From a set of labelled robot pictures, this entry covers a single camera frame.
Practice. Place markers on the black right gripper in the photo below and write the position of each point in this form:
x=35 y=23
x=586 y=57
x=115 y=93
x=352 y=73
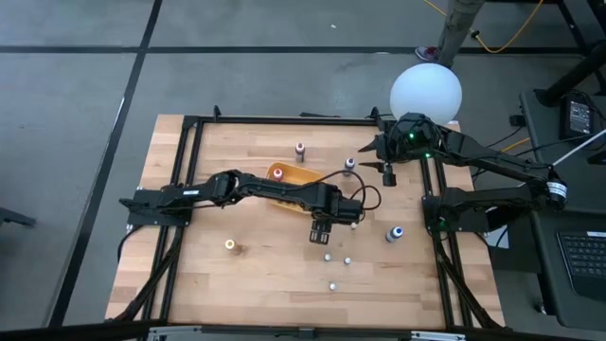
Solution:
x=412 y=137

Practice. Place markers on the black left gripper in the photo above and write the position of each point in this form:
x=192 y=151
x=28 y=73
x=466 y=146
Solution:
x=343 y=209

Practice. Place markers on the purple food coloring bottle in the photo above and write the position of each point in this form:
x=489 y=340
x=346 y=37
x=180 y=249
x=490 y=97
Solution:
x=349 y=165

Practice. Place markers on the blue food coloring bottle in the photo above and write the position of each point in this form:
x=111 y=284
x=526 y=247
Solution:
x=394 y=233

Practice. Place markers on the pink-capped maroon coloring bottle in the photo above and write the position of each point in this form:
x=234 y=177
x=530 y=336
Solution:
x=299 y=150

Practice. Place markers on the red food coloring bottle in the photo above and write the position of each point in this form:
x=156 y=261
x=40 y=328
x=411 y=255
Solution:
x=278 y=174

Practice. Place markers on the yellow-capped food coloring bottle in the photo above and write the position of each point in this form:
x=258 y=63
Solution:
x=230 y=245

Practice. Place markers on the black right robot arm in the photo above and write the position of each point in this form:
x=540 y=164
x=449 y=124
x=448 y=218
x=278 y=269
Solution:
x=497 y=163

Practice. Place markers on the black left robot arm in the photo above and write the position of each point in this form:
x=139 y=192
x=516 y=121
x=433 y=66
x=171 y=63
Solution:
x=284 y=189

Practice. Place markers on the yellow plastic basket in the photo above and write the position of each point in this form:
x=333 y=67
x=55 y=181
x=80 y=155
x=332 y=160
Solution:
x=296 y=174

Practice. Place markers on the person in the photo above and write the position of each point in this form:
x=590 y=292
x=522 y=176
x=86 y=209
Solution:
x=457 y=28

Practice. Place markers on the white rod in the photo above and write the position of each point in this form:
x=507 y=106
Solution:
x=577 y=148

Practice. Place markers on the dark grey side desk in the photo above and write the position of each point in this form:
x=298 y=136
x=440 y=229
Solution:
x=587 y=189

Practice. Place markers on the black laptop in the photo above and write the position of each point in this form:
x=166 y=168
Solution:
x=584 y=260

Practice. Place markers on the black floor stand foot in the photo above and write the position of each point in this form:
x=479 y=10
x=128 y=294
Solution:
x=16 y=218

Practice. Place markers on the black aluminium table frame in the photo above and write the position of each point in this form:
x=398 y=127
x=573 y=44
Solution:
x=308 y=121

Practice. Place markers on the silver aluminium bracket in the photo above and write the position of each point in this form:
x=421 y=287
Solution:
x=438 y=336
x=175 y=331

